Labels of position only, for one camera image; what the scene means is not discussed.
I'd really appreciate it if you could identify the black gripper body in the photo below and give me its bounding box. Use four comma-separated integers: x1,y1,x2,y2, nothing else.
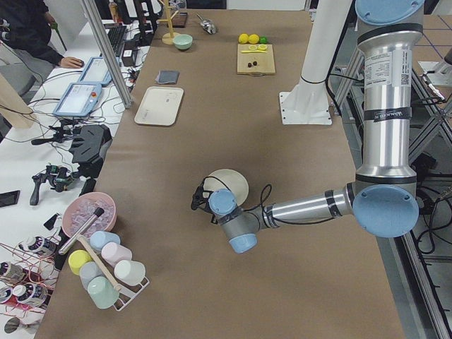
191,189,213,212

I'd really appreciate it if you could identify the cream round plate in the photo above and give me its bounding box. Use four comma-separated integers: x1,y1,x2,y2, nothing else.
203,169,249,206

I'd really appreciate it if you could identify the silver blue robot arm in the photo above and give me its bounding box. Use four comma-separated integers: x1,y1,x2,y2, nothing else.
191,1,424,254

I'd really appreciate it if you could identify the cream rectangular tray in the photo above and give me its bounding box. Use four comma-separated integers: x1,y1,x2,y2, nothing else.
134,86,184,126

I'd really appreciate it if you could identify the white cup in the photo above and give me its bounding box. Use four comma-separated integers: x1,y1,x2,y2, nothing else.
114,260,145,286

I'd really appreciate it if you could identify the pink cup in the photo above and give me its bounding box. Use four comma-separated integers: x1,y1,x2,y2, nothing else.
101,242,132,267

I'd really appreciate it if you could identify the blue cup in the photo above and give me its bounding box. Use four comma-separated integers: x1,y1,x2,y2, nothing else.
89,231,121,254

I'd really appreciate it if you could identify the white cup rack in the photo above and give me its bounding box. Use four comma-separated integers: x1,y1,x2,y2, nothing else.
77,235,150,311

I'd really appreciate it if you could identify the pink bowl with ice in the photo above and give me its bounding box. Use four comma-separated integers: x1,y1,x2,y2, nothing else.
62,192,117,238

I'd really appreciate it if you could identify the grey folded cloth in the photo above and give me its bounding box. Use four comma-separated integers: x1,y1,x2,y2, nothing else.
155,70,179,85

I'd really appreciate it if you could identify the metal muddler stick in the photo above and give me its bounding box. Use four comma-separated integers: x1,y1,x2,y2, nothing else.
58,207,105,255

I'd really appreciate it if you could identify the grey cup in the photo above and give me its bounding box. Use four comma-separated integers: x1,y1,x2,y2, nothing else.
79,261,103,290

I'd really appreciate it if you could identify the mint cup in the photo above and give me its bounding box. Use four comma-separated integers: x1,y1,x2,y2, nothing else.
87,276,119,309

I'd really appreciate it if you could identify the yellow cup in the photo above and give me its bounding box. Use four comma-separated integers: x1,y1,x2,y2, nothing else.
68,249,93,275

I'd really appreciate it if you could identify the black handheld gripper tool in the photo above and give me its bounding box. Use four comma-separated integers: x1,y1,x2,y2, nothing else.
30,164,80,206

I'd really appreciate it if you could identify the bamboo cutting board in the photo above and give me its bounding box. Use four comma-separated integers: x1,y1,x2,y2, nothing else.
237,44,276,75

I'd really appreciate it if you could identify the yellow plastic knife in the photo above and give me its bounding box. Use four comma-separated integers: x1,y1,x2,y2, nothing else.
240,49,268,54

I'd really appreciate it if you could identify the blue teach pendant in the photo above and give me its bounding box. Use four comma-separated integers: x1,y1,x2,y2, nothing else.
53,82,102,117
78,56,112,87

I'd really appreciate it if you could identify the mint green bowl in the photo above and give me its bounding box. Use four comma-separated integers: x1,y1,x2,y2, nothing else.
173,34,193,51

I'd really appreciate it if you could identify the wooden cup tree stand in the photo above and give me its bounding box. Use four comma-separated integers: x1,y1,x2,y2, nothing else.
157,0,179,45

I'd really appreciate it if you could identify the yellow lemon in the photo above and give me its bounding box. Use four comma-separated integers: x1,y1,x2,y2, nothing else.
238,33,249,44
248,34,260,44

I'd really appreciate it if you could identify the metal scoop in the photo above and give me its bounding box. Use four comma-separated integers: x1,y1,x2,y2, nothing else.
196,13,218,35

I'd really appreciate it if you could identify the black keyboard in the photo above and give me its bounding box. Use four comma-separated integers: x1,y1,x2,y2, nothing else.
107,25,127,57

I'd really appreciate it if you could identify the black smartphone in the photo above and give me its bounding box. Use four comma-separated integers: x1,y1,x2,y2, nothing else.
0,190,20,208

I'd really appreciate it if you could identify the seated person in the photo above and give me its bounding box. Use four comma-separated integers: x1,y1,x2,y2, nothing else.
1,1,84,69

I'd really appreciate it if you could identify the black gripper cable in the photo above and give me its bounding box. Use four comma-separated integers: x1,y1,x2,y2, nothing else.
199,175,340,227

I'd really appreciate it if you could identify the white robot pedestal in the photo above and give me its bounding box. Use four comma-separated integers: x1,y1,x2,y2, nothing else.
280,0,352,125

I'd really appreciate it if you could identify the aluminium frame post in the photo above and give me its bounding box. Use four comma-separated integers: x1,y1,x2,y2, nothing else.
80,0,132,109

